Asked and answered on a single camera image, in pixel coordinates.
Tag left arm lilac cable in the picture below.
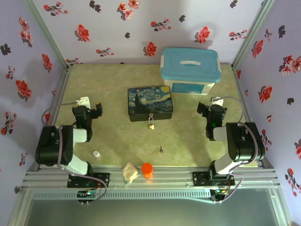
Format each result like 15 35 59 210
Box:
41 101 108 204

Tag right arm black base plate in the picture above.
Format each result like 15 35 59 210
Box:
192 171 236 188

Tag right arm lilac cable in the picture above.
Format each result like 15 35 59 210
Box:
213 96 259 204

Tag starry night tin box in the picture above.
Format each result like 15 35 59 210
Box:
127 85 174 122

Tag grey slotted cable duct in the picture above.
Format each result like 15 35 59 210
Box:
32 189 211 201

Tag arm lilac cable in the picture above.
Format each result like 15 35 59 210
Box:
213 96 259 204
41 101 108 204

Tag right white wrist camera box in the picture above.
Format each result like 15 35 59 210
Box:
210 97 224 107

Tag blue lid plastic storage box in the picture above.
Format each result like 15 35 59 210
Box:
159 46 222 96

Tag aluminium table side rail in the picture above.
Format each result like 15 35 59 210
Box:
39 65 72 168
231 65 271 168

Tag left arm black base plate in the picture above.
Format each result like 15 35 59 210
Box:
67 172 111 188

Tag beige sponge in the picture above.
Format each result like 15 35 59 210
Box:
122 161 139 185

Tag grey metal frame post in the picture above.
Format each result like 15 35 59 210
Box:
231 0 276 71
23 0 72 71

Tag aluminium table edge rails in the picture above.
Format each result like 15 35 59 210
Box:
22 164 280 192

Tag orange plastic cup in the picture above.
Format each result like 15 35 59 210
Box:
141 162 154 179

